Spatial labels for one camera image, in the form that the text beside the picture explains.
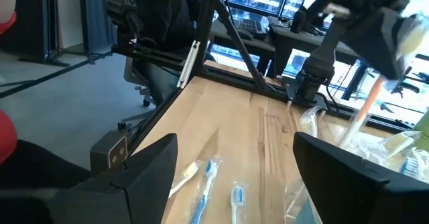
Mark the blue curtain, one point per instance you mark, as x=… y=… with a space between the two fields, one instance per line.
x=99 y=16

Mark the person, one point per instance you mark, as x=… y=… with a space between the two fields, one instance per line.
x=167 y=16

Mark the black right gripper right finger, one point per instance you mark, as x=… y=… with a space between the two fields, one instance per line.
x=352 y=200

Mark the dark grey desk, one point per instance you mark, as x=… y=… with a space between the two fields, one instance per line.
x=285 y=39

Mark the black keyboard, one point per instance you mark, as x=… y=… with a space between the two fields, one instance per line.
x=251 y=26

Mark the white frame bracket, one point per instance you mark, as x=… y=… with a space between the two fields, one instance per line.
x=187 y=66

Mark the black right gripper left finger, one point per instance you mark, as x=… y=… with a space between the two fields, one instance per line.
x=134 y=200

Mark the grey depth camera box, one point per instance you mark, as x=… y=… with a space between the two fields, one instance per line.
x=110 y=153

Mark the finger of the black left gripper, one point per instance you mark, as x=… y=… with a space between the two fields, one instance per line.
x=378 y=43

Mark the black handheld radio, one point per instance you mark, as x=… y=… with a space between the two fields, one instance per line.
x=298 y=21

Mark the orange toothbrush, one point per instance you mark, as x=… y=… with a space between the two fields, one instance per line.
x=309 y=123
x=397 y=143
x=370 y=96
x=189 y=172

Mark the blue toothbrush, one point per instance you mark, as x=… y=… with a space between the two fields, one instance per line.
x=237 y=197
x=308 y=215
x=205 y=197
x=410 y=165

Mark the grey office chair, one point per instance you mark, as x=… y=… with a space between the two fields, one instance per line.
x=134 y=80

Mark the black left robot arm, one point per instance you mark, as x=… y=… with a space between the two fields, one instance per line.
x=318 y=66

